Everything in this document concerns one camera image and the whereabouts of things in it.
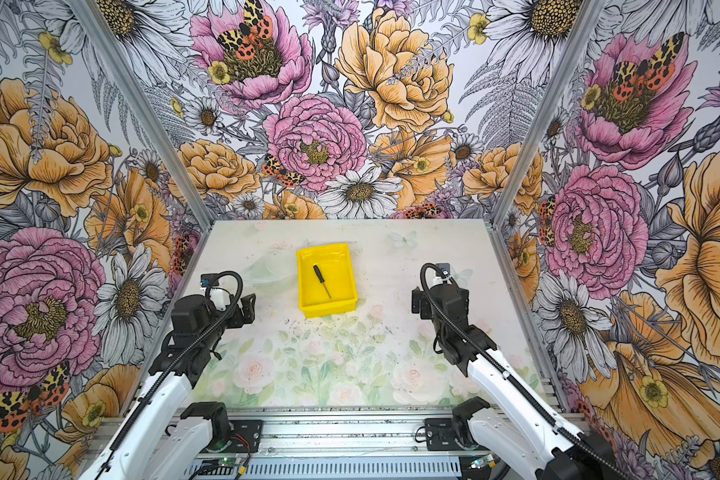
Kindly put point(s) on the aluminium front rail frame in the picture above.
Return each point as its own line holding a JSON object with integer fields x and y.
{"x": 334, "y": 431}

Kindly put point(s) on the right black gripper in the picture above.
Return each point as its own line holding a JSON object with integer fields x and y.
{"x": 419, "y": 300}

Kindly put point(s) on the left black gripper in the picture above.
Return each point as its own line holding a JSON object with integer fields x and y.
{"x": 247, "y": 312}

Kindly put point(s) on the left aluminium corner post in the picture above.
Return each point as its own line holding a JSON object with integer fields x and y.
{"x": 116, "y": 62}

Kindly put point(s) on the aluminium corner post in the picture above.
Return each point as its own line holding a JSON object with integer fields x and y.
{"x": 116, "y": 62}
{"x": 583, "y": 29}

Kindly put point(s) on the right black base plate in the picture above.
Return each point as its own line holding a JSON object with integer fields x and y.
{"x": 440, "y": 435}

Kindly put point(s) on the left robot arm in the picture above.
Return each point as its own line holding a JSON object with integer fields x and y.
{"x": 147, "y": 445}

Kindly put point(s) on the white vented cable duct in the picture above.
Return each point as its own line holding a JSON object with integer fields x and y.
{"x": 410, "y": 467}

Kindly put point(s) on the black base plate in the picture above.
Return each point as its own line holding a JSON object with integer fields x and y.
{"x": 245, "y": 437}
{"x": 440, "y": 435}

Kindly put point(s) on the right aluminium corner post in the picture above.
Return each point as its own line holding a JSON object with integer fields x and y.
{"x": 583, "y": 29}

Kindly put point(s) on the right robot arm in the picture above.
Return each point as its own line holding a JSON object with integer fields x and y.
{"x": 513, "y": 420}

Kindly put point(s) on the yellow plastic bin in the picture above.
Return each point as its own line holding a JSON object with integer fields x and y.
{"x": 335, "y": 263}

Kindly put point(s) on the black screwdriver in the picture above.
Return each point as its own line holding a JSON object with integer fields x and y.
{"x": 321, "y": 280}

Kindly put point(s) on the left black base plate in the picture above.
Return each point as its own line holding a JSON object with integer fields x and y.
{"x": 245, "y": 437}

